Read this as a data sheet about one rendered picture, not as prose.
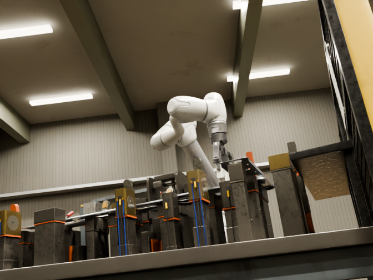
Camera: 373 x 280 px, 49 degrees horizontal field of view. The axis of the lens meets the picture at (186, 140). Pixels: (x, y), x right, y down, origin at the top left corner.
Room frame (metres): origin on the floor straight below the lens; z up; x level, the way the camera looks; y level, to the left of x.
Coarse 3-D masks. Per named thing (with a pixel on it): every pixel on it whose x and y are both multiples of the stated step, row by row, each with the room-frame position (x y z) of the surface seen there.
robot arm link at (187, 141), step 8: (192, 128) 2.27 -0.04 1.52; (184, 136) 2.25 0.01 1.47; (192, 136) 2.28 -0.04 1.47; (184, 144) 2.30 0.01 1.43; (192, 144) 2.31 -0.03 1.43; (192, 152) 2.34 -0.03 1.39; (200, 152) 2.35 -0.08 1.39; (192, 160) 2.37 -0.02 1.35; (208, 168) 2.41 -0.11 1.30; (208, 176) 2.43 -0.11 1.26; (216, 176) 2.46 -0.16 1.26; (208, 184) 2.46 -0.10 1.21; (216, 184) 2.47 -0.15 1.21
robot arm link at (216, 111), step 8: (208, 96) 1.72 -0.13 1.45; (216, 96) 1.72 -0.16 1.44; (208, 104) 1.68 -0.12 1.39; (216, 104) 1.71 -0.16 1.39; (224, 104) 1.74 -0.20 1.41; (208, 112) 1.69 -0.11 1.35; (216, 112) 1.71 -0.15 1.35; (224, 112) 1.73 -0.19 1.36; (208, 120) 1.72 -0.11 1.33; (216, 120) 1.72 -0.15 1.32; (224, 120) 1.74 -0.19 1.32
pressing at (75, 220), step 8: (264, 184) 1.73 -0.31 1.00; (272, 184) 1.71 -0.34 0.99; (208, 192) 1.76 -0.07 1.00; (216, 192) 1.78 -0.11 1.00; (160, 200) 1.77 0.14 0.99; (184, 200) 1.85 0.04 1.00; (144, 208) 1.94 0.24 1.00; (152, 208) 1.94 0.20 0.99; (80, 216) 1.91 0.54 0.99; (88, 216) 1.97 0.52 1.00; (96, 216) 1.97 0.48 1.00; (104, 216) 2.01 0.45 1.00; (64, 224) 2.10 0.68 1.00; (72, 224) 2.13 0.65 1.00; (80, 224) 2.14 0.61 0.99
